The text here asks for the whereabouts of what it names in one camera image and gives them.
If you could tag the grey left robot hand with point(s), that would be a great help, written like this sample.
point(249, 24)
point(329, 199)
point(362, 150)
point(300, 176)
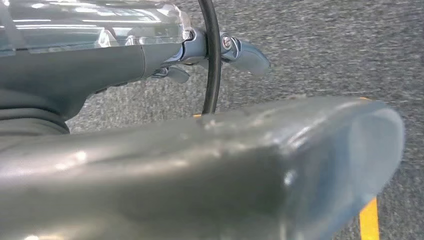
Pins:
point(198, 182)

